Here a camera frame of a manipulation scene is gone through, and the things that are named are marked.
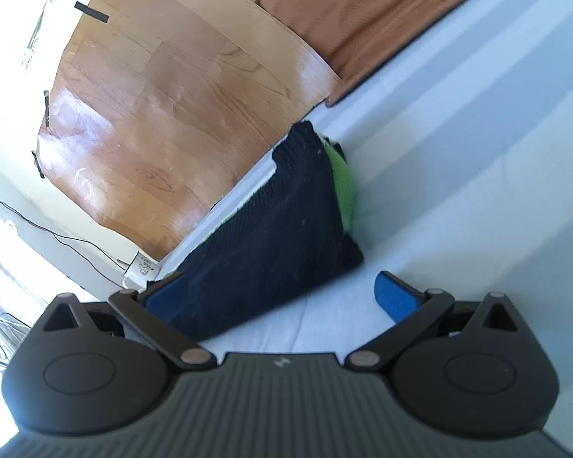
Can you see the black tape strip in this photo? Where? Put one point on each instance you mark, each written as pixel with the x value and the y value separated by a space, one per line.
pixel 46 109
pixel 38 164
pixel 91 12

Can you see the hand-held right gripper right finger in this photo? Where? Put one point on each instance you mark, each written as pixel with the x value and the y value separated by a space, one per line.
pixel 396 296

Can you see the navy and green knit garment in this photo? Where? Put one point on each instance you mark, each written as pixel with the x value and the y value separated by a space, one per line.
pixel 267 229

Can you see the light blue striped bedsheet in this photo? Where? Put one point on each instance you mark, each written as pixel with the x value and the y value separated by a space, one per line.
pixel 482 152

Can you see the brown cushion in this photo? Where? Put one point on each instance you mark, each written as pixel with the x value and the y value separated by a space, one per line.
pixel 372 14

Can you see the white printed card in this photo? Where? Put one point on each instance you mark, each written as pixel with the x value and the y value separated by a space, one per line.
pixel 142 267

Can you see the wood-look floor sheet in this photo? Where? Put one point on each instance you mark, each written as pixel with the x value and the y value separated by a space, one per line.
pixel 172 105

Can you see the grey cloth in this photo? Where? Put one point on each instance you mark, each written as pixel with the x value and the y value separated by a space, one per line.
pixel 2 338

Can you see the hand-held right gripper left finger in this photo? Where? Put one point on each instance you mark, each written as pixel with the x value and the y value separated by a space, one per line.
pixel 164 298

